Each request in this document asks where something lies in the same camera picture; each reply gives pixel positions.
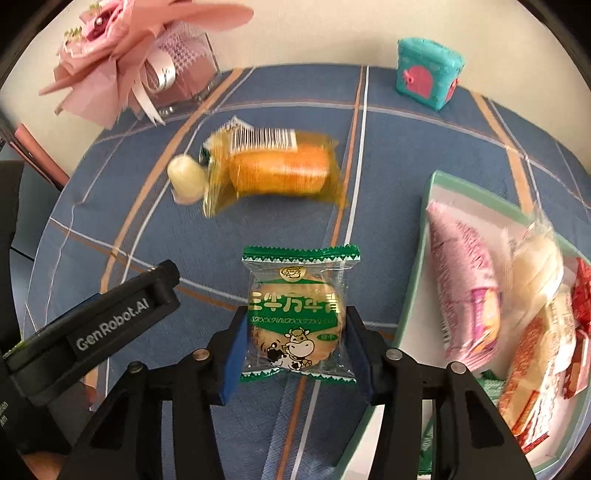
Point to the white tray with green rim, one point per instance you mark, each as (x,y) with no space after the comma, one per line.
(415,295)

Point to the pink snack packet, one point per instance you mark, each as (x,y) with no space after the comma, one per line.
(461,286)

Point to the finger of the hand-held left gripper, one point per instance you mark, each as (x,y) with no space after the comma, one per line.
(129,309)

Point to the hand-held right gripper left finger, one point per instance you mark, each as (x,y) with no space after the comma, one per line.
(233,355)

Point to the teal toy house box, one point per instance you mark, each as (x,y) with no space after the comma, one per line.
(425,74)

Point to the clear acrylic box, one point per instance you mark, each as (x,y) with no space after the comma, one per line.
(194,60)

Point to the red candy packet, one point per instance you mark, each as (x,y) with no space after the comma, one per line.
(584,286)

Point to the blue plaid tablecloth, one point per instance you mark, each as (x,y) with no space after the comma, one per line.
(138,230)

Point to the pink board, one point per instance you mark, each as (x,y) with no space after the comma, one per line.
(39,154)

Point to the pale jelly cup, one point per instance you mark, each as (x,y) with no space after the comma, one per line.
(184,180)

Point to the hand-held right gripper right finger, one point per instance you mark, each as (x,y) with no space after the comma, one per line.
(359,355)

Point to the pink flower bouquet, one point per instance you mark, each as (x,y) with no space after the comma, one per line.
(111,55)

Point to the red snack packet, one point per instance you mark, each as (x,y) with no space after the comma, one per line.
(575,364)

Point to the yellow cake packet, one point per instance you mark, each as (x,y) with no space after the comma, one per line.
(277,170)

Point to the green cow biscuit packet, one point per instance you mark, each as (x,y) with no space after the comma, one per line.
(298,318)

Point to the orange biscuit packet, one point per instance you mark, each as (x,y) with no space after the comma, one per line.
(535,369)

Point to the clear packet of pale cookies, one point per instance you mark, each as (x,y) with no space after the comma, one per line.
(535,267)

